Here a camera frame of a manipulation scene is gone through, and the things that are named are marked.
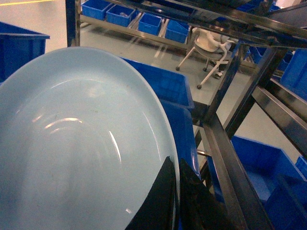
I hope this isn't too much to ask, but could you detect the blue crate on shelf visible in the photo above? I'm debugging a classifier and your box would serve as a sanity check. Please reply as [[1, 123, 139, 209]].
[[124, 58, 195, 111], [160, 100, 201, 178]]

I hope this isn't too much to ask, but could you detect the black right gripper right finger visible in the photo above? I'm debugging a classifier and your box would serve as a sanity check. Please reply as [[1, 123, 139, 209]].
[[179, 158, 238, 230]]

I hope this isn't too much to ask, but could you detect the far low shelf rack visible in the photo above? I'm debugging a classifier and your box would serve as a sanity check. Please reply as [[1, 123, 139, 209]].
[[80, 5, 191, 50]]

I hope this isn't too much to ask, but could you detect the blue crate lower right shelf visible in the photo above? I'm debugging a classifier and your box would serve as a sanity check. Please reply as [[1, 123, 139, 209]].
[[206, 134, 307, 204]]

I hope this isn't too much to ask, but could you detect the stainless steel shelf rack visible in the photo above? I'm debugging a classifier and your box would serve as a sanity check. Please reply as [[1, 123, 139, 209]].
[[65, 0, 307, 230]]

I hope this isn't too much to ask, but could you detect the white office chair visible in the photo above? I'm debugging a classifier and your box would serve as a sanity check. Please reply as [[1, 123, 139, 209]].
[[176, 27, 238, 90]]

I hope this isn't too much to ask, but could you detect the blue crate on shelf rear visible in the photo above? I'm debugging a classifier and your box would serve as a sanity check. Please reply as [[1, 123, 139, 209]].
[[124, 58, 195, 111]]

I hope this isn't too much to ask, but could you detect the light blue round plate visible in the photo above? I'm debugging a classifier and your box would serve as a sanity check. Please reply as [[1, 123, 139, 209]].
[[0, 47, 180, 230]]

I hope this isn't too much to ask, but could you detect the blue crate on shelf front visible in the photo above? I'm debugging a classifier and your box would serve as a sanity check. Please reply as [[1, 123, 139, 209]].
[[160, 100, 201, 178]]

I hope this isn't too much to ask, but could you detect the blue crate left rear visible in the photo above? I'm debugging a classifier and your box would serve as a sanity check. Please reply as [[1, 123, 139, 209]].
[[0, 22, 50, 82]]

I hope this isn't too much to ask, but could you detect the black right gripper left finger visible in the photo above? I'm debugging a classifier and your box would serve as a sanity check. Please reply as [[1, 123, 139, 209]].
[[126, 157, 179, 230]]

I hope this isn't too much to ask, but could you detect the blue bin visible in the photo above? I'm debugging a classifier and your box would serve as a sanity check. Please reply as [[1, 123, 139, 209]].
[[138, 13, 162, 36], [165, 20, 189, 44], [81, 0, 114, 21], [106, 5, 136, 27]]

